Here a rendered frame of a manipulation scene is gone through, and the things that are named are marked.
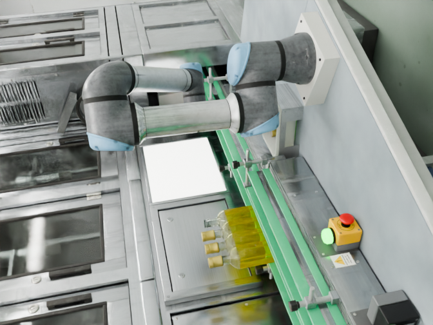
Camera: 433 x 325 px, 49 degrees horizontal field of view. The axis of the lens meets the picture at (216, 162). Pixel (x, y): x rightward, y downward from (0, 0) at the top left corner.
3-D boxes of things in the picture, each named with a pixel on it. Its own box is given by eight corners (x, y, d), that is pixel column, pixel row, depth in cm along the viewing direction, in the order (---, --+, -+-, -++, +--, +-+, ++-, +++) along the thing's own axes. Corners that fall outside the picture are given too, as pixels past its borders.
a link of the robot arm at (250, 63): (279, 35, 131) (232, 39, 128) (283, 84, 132) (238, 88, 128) (264, 44, 142) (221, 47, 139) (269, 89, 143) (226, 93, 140)
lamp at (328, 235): (328, 235, 137) (318, 236, 137) (330, 224, 134) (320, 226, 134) (334, 246, 134) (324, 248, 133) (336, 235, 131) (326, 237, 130)
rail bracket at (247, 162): (263, 180, 176) (231, 185, 174) (265, 144, 166) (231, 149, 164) (266, 185, 174) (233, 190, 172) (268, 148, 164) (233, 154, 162)
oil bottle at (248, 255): (288, 246, 160) (227, 258, 156) (289, 235, 156) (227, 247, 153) (294, 259, 155) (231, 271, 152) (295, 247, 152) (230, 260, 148)
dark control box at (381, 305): (397, 307, 119) (366, 315, 117) (404, 288, 114) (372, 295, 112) (414, 336, 112) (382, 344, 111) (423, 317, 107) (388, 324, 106)
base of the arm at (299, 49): (302, 21, 137) (270, 23, 135) (321, 55, 129) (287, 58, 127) (290, 60, 149) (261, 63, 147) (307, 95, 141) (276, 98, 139)
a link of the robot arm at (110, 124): (282, 78, 131) (80, 97, 119) (287, 132, 132) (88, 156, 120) (267, 84, 143) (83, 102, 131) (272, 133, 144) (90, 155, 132)
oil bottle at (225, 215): (272, 211, 173) (216, 222, 170) (273, 200, 169) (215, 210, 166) (277, 222, 168) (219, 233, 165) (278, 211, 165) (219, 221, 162)
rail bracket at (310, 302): (334, 293, 125) (287, 303, 123) (338, 275, 120) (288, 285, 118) (341, 305, 122) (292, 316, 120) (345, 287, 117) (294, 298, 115)
